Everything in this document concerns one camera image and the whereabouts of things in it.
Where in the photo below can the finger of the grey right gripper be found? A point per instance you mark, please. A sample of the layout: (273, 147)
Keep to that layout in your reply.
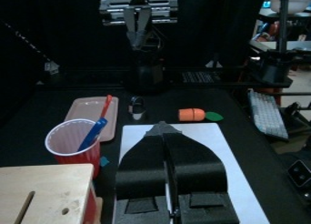
(144, 24)
(129, 24)

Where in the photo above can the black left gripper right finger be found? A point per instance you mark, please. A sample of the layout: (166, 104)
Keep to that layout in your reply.
(197, 167)

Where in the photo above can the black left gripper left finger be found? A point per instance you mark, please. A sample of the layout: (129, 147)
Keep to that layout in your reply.
(141, 164)

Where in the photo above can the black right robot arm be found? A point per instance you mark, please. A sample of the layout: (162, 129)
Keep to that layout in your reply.
(145, 73)

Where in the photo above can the blue and red toy knife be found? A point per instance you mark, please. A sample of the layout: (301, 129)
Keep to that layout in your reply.
(94, 129)

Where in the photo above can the small blue tape piece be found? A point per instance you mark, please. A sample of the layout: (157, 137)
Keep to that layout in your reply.
(104, 161)

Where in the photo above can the red plastic cup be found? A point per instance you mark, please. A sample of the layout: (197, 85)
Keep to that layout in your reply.
(76, 154)

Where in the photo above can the orange toy carrot green leaf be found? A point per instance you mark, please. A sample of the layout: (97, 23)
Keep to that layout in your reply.
(192, 114)

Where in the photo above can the pink plastic tray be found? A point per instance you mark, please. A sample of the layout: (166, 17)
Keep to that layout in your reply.
(86, 107)

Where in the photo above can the white computer keyboard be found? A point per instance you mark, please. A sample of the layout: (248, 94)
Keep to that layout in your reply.
(267, 115)

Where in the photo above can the small white tag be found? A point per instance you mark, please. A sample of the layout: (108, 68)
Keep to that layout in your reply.
(50, 67)

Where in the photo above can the light wooden box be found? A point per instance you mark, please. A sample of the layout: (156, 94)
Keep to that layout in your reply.
(48, 194)

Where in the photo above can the black box with buttons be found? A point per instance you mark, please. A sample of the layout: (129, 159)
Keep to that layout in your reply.
(300, 173)

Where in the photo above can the white bowl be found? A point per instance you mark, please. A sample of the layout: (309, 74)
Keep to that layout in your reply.
(289, 3)

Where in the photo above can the black stand pole with base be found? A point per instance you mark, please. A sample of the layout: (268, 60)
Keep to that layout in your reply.
(276, 68)

